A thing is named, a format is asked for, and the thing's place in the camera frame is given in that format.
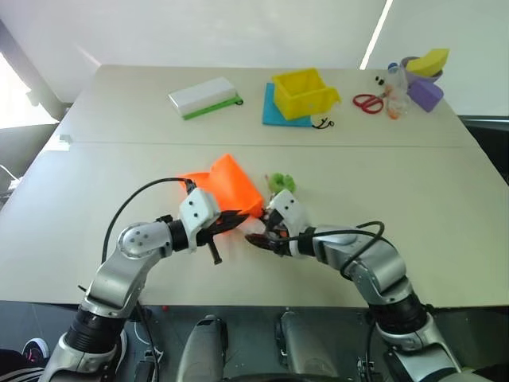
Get striped trouser leg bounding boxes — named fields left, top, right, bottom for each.
left=0, top=349, right=45, bottom=382

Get blue flat pouch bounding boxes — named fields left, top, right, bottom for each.
left=262, top=81, right=315, bottom=129

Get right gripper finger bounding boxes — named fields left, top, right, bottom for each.
left=262, top=207, right=280, bottom=236
left=244, top=233, right=280, bottom=253

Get white cable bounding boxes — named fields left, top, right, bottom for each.
left=0, top=164, right=21, bottom=193

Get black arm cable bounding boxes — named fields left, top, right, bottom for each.
left=274, top=220, right=387, bottom=279
left=101, top=177, right=198, bottom=266

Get orange pouch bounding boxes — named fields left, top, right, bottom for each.
left=176, top=153, right=266, bottom=236

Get yellow foam wedge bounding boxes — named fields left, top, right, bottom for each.
left=406, top=48, right=452, bottom=78

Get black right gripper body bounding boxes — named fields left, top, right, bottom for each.
left=266, top=216, right=297, bottom=259

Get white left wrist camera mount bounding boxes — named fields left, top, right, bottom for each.
left=177, top=188, right=222, bottom=254

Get dark rounded robot leg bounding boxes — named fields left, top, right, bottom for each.
left=275, top=311, right=340, bottom=382
left=174, top=314, right=230, bottom=382

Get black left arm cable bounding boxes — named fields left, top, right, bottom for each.
left=101, top=177, right=198, bottom=266

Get white light strip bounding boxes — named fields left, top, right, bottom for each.
left=359, top=0, right=395, bottom=71

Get yellow plastic bin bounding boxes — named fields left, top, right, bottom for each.
left=270, top=68, right=343, bottom=122

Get purple bowl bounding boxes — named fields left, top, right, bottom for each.
left=400, top=56, right=445, bottom=84

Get red scissors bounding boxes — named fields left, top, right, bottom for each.
left=352, top=93, right=385, bottom=115

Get clear plastic bottle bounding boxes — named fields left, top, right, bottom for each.
left=384, top=60, right=413, bottom=117

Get black and pink shoe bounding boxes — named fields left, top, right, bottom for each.
left=21, top=337, right=51, bottom=372

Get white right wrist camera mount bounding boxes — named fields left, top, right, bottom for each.
left=268, top=189, right=313, bottom=259

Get white rectangular box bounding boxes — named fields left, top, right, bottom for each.
left=167, top=76, right=239, bottom=117

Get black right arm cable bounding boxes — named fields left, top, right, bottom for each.
left=274, top=220, right=387, bottom=279

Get purple foam block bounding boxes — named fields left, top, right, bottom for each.
left=406, top=77, right=445, bottom=114

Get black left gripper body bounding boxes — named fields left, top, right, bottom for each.
left=197, top=215, right=230, bottom=267

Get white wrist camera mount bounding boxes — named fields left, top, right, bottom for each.
left=268, top=189, right=313, bottom=259
left=177, top=188, right=222, bottom=254

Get green crumpled scrunchie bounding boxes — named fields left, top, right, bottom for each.
left=266, top=171, right=299, bottom=193

